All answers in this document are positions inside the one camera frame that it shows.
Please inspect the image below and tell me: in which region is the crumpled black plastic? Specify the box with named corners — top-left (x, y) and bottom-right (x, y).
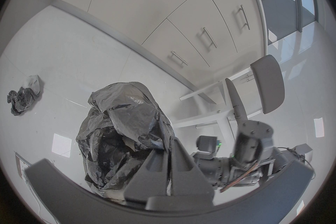
top-left (7, 75), bottom-right (43, 116)

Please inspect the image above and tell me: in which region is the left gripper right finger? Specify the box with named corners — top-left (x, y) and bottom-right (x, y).
top-left (170, 138), bottom-right (215, 199)

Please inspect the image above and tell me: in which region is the window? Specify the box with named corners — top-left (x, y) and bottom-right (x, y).
top-left (236, 0), bottom-right (327, 47)

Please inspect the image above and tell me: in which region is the white cabinet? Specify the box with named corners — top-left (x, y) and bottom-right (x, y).
top-left (47, 0), bottom-right (269, 93)

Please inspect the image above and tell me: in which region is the black plastic bag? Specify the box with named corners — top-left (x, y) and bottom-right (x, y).
top-left (76, 82), bottom-right (176, 198)

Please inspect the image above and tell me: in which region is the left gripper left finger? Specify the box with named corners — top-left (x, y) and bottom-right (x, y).
top-left (125, 150), bottom-right (170, 202)

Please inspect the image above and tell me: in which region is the grey chair with white legs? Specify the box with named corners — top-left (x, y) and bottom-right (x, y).
top-left (180, 54), bottom-right (286, 139)

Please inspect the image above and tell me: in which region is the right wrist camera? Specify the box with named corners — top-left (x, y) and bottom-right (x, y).
top-left (196, 135), bottom-right (221, 160)

